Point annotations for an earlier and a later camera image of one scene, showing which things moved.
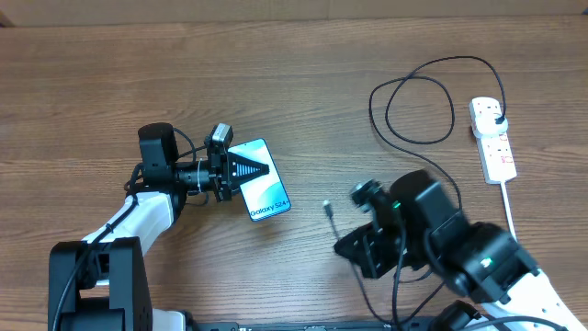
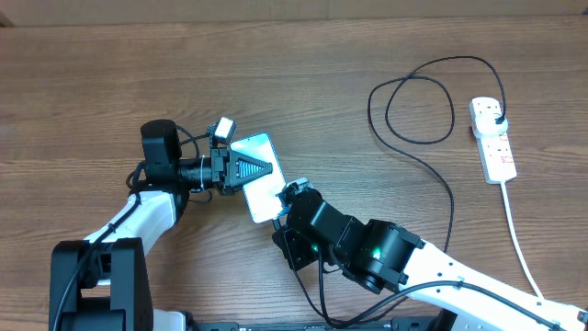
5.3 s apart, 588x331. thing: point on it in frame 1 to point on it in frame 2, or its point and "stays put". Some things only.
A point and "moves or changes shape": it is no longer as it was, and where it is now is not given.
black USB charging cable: x=329 y=210 moves or changes shape
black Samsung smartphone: x=265 y=196 stays put
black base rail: x=433 y=325 stays put
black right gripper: x=370 y=256 to x=299 y=250
